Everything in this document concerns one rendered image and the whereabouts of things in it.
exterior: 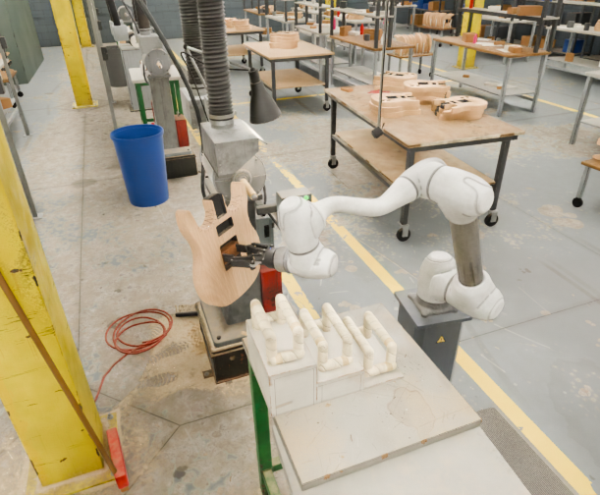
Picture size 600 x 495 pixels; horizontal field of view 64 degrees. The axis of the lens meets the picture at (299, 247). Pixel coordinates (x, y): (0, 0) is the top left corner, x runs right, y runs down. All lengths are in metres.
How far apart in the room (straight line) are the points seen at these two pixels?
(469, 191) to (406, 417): 0.75
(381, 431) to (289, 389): 0.30
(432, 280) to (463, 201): 0.62
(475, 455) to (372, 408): 0.31
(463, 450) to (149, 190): 4.08
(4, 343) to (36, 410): 0.38
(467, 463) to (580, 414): 1.64
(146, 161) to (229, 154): 3.04
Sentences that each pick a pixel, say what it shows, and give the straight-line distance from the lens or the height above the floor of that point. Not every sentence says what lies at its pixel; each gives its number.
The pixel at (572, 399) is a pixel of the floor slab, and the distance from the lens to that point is 3.18.
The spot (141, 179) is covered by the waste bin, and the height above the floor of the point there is 0.31.
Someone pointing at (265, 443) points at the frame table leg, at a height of 0.39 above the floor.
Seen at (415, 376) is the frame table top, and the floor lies 0.93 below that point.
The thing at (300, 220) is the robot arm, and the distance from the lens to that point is 1.41.
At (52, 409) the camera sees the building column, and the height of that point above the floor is 0.49.
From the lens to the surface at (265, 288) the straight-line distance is 2.77.
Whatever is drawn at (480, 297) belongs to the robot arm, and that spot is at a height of 0.93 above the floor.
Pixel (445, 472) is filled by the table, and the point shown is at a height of 0.90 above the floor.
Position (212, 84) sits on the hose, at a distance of 2.00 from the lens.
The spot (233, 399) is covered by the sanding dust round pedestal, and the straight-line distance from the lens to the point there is 2.86.
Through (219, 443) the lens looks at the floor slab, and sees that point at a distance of 2.69.
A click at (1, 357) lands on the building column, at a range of 2.23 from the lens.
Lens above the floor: 2.12
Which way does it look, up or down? 31 degrees down
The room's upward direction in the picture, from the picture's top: 1 degrees counter-clockwise
